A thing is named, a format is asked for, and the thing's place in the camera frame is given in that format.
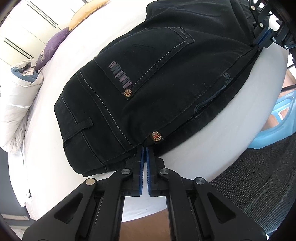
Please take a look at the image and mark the cream wardrobe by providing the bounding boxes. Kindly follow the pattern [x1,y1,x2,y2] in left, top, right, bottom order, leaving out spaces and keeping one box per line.
[1,0,88,67]

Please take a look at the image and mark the purple cushion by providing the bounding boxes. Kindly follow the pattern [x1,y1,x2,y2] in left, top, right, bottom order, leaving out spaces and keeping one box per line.
[35,27,70,72]

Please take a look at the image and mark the yellow cushion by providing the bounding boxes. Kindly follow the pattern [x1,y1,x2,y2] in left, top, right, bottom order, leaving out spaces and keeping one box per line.
[68,0,109,32]

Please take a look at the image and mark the light blue plastic stool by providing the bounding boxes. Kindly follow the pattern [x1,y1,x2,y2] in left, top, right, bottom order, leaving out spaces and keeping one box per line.
[249,89,296,150]

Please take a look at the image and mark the dark mesh chair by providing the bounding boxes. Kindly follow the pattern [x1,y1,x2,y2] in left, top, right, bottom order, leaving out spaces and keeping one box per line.
[210,135,295,233]

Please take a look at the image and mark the white bed mattress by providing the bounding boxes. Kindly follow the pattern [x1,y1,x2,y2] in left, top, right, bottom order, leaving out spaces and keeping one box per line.
[8,1,288,220]

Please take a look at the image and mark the rolled beige duvet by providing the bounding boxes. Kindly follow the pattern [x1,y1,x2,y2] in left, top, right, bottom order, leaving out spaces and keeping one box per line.
[1,60,44,153]

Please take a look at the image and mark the black denim pants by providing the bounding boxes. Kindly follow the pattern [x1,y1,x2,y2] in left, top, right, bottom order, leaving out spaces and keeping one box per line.
[54,1,259,177]

